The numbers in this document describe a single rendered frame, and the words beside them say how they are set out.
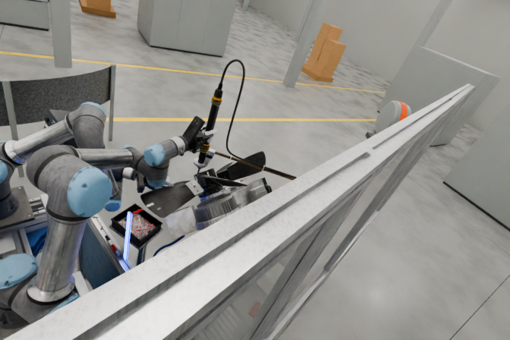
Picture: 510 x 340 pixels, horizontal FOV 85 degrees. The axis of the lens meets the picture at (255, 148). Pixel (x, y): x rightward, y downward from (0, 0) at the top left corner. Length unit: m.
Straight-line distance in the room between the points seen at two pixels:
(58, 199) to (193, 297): 0.70
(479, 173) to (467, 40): 8.12
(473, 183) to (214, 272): 6.24
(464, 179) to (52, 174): 6.19
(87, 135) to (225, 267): 1.16
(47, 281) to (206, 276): 0.87
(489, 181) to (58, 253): 6.10
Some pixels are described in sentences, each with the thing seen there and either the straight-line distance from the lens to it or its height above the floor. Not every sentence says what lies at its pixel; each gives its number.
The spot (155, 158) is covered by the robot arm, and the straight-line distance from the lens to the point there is 1.07.
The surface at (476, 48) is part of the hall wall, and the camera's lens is 13.51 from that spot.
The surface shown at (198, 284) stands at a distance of 0.18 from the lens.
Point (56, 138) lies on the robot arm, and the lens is 1.48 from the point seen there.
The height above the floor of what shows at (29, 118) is 0.60.
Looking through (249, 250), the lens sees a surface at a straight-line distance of 0.20.
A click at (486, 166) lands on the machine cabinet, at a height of 0.70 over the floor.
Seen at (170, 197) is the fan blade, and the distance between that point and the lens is 1.45.
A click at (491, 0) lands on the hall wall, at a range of 13.82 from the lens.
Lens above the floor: 2.20
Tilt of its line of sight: 31 degrees down
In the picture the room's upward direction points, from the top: 20 degrees clockwise
